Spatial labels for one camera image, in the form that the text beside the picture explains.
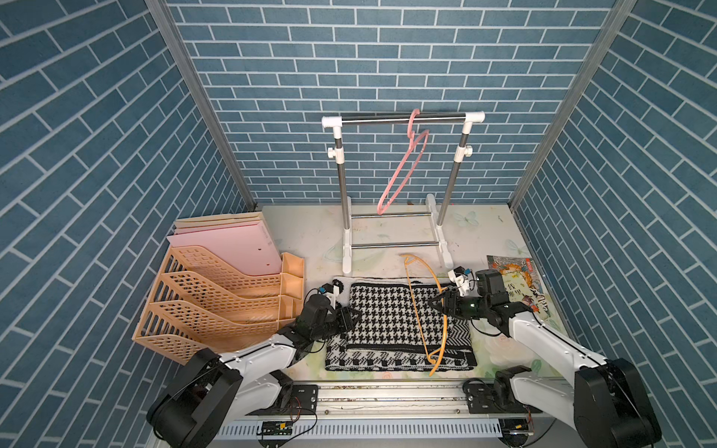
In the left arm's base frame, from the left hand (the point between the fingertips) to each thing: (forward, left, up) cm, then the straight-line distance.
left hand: (364, 318), depth 84 cm
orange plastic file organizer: (+11, +45, +2) cm, 47 cm away
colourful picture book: (+14, -55, -2) cm, 57 cm away
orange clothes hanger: (+23, -15, +1) cm, 27 cm away
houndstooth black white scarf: (+1, -10, 0) cm, 10 cm away
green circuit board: (-26, +22, -7) cm, 35 cm away
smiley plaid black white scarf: (-10, +6, -2) cm, 12 cm away
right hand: (+3, -22, +3) cm, 22 cm away
